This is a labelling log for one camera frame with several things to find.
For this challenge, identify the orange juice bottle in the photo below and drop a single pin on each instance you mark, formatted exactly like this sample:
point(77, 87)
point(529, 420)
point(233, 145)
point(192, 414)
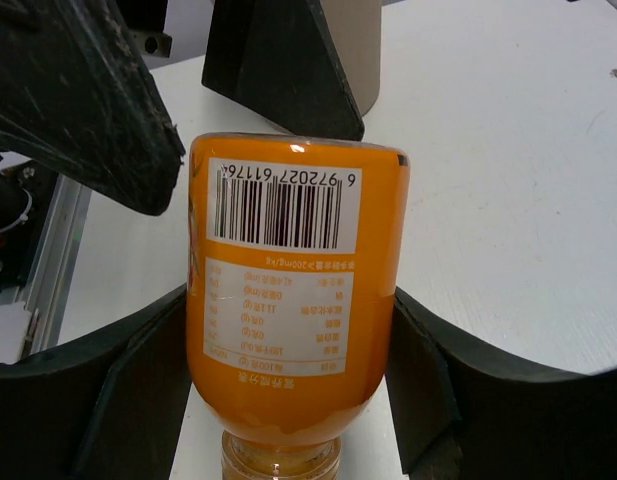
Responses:
point(294, 246)

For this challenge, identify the aluminium table front rail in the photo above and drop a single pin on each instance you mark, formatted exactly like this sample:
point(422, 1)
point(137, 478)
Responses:
point(31, 315)

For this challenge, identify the brown cardboard cylinder bin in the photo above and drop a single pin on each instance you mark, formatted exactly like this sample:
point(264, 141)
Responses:
point(355, 28)

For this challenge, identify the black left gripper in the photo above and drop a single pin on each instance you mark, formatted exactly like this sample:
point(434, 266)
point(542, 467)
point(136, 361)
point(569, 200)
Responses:
point(76, 95)

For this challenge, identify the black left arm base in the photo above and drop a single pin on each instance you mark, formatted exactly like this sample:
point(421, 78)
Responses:
point(26, 191)

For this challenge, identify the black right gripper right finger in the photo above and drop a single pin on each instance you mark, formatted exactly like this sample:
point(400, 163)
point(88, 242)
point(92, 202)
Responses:
point(465, 409)

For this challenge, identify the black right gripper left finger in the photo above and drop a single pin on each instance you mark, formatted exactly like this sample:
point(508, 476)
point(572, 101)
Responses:
point(108, 405)

